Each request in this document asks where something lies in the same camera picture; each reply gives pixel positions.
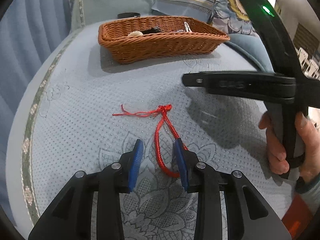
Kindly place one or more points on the plain teal cushion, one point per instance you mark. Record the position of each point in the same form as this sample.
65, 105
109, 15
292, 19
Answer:
252, 49

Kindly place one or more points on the right forearm blue sleeve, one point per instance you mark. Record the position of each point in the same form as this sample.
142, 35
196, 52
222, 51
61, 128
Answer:
309, 192

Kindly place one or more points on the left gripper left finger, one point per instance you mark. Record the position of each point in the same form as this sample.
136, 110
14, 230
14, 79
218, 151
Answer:
117, 178

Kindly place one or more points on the orange wicker basket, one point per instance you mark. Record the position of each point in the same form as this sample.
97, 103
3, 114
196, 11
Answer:
180, 36

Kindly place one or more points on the teal bed headboard cover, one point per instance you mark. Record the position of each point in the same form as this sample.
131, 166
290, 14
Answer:
86, 12

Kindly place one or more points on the blue curtain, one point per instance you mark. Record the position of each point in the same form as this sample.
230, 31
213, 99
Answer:
30, 31

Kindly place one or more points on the floral yellow flower pillow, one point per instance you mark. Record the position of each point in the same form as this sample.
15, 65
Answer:
230, 17

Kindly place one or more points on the striped blue folded quilt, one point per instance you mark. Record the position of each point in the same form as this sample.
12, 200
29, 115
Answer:
201, 10

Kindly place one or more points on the teal bedspread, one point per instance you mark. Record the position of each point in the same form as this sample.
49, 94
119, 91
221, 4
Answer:
69, 120

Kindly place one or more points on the black watch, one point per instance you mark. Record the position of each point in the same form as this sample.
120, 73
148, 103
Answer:
152, 30

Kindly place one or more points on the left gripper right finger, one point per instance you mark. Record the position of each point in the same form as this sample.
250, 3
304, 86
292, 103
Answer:
199, 177

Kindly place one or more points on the right human hand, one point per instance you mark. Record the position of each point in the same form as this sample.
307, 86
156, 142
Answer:
276, 152

